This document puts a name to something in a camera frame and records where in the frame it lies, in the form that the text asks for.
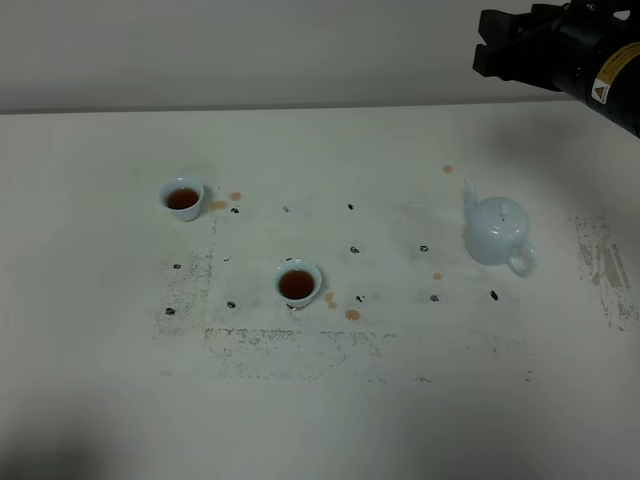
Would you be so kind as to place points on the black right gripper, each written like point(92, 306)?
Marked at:
point(528, 48)

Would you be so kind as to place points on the light blue porcelain teapot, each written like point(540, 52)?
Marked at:
point(496, 232)

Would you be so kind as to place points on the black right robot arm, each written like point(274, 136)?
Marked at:
point(586, 49)

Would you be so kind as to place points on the near light blue teacup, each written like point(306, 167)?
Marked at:
point(297, 282)

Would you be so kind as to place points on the light blue teacup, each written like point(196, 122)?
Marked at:
point(183, 198)
point(297, 282)

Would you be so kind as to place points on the far light blue teacup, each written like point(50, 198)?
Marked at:
point(183, 198)

